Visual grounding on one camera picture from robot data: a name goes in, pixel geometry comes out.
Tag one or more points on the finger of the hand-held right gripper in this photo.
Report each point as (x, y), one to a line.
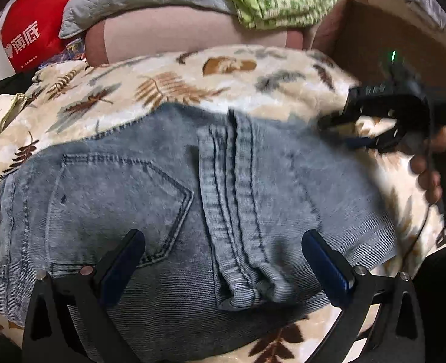
(366, 143)
(359, 115)

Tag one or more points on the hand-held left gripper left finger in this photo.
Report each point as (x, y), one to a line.
(119, 272)

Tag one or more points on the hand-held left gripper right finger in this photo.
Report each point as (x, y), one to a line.
(329, 270)

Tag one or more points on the grey-blue denim pants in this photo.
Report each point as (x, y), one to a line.
(170, 196)

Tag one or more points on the person's right hand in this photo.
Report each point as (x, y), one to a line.
(429, 181)

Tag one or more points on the brown wooden board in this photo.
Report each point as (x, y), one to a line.
(366, 49)

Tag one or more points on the white floral cloth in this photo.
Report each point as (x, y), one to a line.
(412, 0)

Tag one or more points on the beige leaf-print blanket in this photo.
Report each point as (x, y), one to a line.
(245, 79)

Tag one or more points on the pink long pillow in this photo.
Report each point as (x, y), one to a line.
(177, 34)

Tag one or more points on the black cloth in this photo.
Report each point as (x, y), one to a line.
(15, 83)

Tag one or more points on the colourful snack packets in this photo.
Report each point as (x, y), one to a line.
(71, 51)

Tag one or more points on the red shopping bag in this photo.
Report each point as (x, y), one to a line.
(34, 30)

